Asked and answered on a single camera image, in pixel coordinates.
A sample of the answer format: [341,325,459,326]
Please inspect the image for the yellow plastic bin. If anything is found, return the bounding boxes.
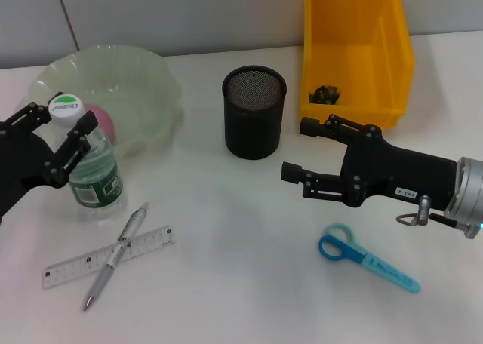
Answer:
[300,0,416,131]

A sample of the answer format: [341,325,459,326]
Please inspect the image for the transparent plastic ruler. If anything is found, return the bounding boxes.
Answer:
[42,226,177,290]

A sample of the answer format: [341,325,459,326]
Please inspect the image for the blue scissors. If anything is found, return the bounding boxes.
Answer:
[318,223,421,294]

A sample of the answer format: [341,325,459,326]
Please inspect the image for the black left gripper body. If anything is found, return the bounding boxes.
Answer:
[0,121,57,224]

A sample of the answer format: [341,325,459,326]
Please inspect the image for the clear water bottle green label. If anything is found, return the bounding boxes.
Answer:
[48,93,128,221]

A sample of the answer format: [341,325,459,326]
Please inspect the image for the black mesh pen holder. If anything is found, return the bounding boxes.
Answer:
[221,65,288,160]

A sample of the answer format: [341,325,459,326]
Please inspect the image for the green plastic wrapper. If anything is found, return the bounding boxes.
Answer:
[308,84,341,106]

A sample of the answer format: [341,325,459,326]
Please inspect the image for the pink peach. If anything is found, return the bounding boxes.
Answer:
[85,103,116,143]

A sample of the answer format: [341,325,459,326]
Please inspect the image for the right gripper cable with connector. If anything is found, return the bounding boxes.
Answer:
[395,195,460,228]

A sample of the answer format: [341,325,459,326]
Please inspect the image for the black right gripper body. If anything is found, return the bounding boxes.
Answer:
[339,127,460,211]

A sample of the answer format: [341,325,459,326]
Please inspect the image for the pale green wavy fruit plate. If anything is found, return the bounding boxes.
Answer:
[29,44,184,158]

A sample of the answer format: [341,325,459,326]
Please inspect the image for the silver grey pen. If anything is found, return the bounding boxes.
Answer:
[82,202,149,312]

